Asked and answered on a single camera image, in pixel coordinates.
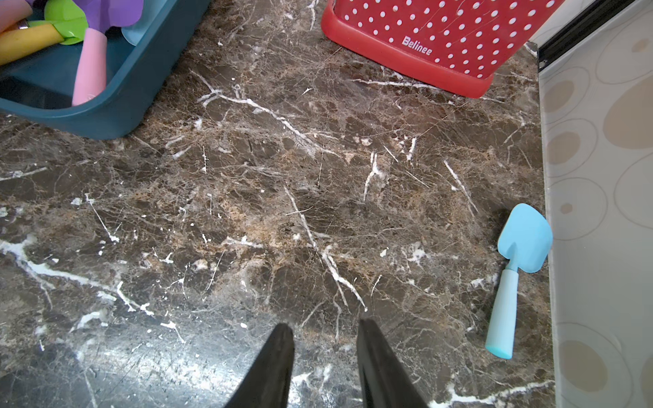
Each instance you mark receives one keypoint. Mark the red polka dot toaster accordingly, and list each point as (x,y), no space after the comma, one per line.
(453,45)

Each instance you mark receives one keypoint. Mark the purple shovel pink handle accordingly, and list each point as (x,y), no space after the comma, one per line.
(101,15)
(12,11)

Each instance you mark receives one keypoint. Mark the black corner frame post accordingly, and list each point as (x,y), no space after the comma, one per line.
(581,26)

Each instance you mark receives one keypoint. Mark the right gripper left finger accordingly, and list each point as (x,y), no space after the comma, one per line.
(268,380)

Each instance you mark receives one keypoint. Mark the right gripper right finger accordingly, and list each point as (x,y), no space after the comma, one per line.
(383,379)

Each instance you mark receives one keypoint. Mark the light blue toy shovel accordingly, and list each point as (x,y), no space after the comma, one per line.
(134,33)

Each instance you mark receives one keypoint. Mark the green shovel yellow handle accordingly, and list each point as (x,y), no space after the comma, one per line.
(64,23)

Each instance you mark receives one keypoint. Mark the teal plastic storage box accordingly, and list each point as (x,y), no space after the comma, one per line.
(40,87)

